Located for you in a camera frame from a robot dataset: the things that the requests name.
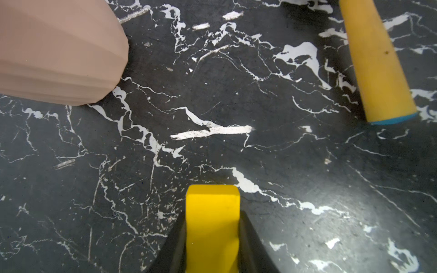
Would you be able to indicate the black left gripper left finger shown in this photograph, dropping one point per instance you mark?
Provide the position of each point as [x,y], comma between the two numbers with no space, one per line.
[172,256]

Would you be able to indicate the pink ribbed plant pot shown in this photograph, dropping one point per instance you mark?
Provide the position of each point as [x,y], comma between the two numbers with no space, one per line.
[61,52]

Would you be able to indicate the yellow toy shovel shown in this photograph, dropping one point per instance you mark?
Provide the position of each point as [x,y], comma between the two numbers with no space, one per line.
[382,84]

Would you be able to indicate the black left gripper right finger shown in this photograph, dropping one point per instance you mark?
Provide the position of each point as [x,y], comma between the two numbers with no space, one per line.
[252,257]

